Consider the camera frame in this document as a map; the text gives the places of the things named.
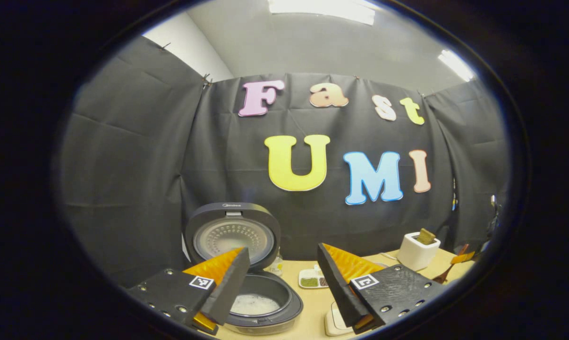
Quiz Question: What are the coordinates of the dark grey rice cooker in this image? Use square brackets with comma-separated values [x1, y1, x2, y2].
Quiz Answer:
[184, 202, 304, 336]

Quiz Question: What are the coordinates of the white divided dish of beans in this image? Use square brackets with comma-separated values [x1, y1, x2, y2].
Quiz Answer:
[298, 265, 330, 289]

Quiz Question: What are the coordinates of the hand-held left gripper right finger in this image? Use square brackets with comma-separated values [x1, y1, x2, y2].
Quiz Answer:
[317, 243, 448, 334]

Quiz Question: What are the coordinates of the white toaster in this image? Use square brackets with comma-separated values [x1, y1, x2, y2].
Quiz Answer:
[397, 232, 441, 272]

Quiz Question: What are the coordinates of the small ceiling light panel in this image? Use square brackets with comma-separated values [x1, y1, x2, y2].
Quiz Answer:
[438, 50, 476, 82]

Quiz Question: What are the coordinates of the black backdrop cloth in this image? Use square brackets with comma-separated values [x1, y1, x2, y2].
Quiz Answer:
[58, 37, 510, 289]

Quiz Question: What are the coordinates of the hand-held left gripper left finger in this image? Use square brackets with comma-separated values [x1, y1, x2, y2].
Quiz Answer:
[124, 246, 250, 335]

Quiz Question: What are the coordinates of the brown wooden spoon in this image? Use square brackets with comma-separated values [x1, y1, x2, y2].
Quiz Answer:
[433, 244, 470, 284]

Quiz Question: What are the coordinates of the long ceiling light panel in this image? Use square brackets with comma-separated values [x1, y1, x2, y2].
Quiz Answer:
[268, 0, 375, 26]

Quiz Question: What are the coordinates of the white rice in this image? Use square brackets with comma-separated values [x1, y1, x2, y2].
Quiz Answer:
[230, 294, 281, 316]

